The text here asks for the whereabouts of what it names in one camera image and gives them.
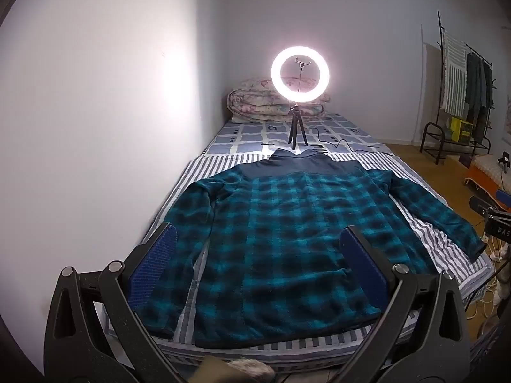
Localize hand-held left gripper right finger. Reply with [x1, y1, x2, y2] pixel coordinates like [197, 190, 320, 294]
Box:
[337, 225, 472, 383]

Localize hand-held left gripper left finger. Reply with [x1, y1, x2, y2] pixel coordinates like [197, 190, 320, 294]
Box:
[43, 221, 196, 383]

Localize teal plaid fleece jacket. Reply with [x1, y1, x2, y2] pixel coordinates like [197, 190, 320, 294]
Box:
[133, 147, 488, 349]

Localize dark hanging clothes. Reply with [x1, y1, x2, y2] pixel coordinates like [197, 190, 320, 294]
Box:
[465, 52, 493, 144]

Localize black clothes rack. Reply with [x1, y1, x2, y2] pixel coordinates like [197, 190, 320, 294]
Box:
[437, 10, 498, 156]

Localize orange stool with white cover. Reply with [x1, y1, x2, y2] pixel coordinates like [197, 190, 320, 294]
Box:
[463, 154, 511, 212]

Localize striped bed sheet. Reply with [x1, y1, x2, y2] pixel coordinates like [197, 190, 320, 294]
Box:
[141, 152, 496, 372]

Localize yellow box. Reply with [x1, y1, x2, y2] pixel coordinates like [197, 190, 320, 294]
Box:
[449, 116, 474, 142]

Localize white leaning board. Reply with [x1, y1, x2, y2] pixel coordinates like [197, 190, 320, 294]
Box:
[419, 24, 444, 156]

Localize green striped towel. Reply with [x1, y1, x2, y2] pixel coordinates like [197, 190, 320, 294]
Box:
[441, 32, 468, 116]

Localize khaki fur-trimmed garment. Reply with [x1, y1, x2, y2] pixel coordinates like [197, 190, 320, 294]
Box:
[191, 357, 277, 383]

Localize blue checkered bed sheet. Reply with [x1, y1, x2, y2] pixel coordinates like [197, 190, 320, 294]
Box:
[200, 112, 394, 158]

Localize black mini tripod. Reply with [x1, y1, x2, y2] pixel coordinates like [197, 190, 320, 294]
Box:
[287, 104, 309, 150]

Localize folded floral quilt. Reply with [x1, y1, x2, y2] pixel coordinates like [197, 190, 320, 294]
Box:
[227, 78, 332, 124]

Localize black power cable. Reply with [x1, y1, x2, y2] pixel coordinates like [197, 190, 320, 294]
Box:
[307, 128, 394, 156]

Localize ring light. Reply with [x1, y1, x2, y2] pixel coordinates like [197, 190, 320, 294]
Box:
[271, 46, 331, 104]

